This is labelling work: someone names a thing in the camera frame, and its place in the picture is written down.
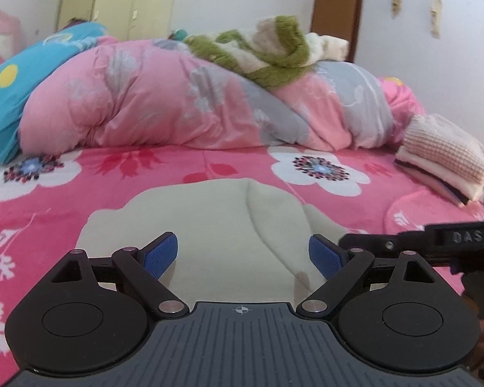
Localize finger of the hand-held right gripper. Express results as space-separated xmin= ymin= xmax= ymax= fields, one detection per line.
xmin=338 ymin=232 xmax=404 ymax=258

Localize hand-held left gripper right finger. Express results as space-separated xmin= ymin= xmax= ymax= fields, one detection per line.
xmin=296 ymin=234 xmax=438 ymax=319

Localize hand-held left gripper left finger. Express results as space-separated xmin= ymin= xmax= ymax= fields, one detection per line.
xmin=50 ymin=232 xmax=189 ymax=319

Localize beige zip jacket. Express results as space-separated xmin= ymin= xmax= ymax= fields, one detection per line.
xmin=75 ymin=176 xmax=353 ymax=303

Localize folded cream pink towels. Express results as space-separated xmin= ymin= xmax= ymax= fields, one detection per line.
xmin=394 ymin=113 xmax=484 ymax=209

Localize pink floral bed blanket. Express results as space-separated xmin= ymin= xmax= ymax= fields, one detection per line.
xmin=0 ymin=143 xmax=484 ymax=375

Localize pink floral quilt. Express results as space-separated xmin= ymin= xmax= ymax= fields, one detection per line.
xmin=18 ymin=36 xmax=426 ymax=154

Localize green and cream fleece garment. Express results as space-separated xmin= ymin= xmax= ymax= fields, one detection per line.
xmin=183 ymin=15 xmax=349 ymax=91

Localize blue pillow yellow dot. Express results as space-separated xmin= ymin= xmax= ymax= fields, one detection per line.
xmin=0 ymin=22 xmax=109 ymax=166

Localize brown wooden door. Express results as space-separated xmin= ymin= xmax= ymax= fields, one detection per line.
xmin=310 ymin=0 xmax=366 ymax=63

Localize cream wardrobe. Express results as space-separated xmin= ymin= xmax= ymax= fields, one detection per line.
xmin=56 ymin=0 xmax=183 ymax=42

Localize pink and white headboard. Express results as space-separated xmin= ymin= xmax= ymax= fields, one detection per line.
xmin=0 ymin=5 xmax=28 ymax=76

